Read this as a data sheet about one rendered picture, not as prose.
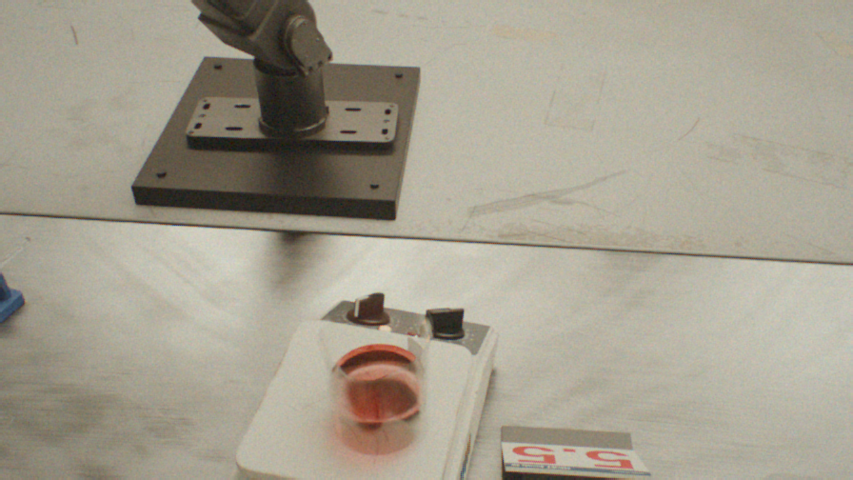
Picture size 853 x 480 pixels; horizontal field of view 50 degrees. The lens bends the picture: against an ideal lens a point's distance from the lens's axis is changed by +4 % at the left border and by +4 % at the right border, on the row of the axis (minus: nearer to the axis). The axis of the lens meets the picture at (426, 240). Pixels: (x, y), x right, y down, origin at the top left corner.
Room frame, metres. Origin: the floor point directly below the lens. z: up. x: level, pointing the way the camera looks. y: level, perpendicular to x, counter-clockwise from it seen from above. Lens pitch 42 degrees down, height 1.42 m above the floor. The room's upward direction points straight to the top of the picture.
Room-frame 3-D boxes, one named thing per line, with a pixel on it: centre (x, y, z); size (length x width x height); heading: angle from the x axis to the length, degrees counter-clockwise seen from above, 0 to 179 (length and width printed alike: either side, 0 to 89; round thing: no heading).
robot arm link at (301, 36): (0.73, 0.13, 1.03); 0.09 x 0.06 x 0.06; 53
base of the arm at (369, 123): (0.74, 0.13, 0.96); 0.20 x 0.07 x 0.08; 87
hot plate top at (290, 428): (0.34, 0.04, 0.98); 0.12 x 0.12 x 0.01; 76
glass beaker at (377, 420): (0.33, 0.03, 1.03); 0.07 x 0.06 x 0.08; 172
